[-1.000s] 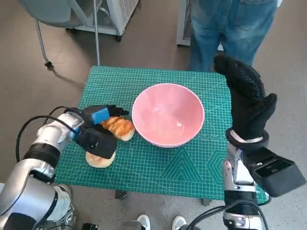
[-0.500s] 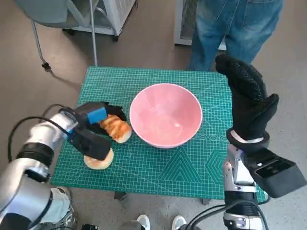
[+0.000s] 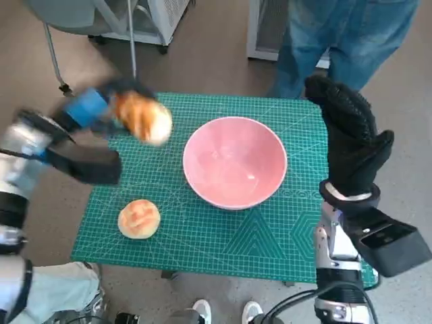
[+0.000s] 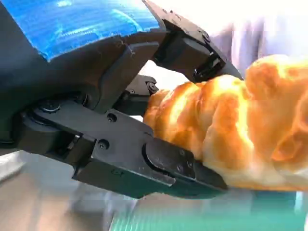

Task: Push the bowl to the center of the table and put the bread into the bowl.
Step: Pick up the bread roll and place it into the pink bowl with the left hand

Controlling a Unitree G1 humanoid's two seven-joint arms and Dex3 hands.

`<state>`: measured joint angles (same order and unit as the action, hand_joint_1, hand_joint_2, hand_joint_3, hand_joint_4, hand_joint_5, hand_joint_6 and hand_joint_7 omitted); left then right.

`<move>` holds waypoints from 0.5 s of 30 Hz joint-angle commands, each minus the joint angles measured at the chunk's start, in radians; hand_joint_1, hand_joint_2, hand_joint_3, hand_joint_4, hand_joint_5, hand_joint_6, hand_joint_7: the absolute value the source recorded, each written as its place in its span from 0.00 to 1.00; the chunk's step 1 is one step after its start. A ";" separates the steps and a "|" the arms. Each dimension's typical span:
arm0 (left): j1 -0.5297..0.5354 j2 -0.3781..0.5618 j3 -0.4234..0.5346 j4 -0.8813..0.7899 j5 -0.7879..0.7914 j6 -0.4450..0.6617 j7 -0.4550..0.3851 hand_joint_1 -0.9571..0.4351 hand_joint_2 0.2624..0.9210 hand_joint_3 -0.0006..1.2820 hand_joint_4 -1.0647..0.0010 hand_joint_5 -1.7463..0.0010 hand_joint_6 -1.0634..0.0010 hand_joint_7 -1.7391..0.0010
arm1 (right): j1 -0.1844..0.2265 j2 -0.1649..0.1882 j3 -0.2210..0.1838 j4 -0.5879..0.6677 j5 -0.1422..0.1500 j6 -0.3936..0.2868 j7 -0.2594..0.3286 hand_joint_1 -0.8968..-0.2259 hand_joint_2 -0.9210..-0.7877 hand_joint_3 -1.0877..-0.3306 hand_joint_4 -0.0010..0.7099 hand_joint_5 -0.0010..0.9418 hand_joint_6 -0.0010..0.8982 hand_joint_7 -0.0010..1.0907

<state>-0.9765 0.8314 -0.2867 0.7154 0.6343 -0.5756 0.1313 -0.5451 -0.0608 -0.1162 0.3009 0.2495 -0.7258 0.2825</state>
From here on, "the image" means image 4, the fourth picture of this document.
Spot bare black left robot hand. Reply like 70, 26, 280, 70
0, 0, 244, 200

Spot long braided toy bread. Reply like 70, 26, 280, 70
143, 54, 308, 192

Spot green cutting mat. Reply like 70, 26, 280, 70
108, 189, 308, 231

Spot person in jeans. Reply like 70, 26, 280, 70
209, 12, 308, 80

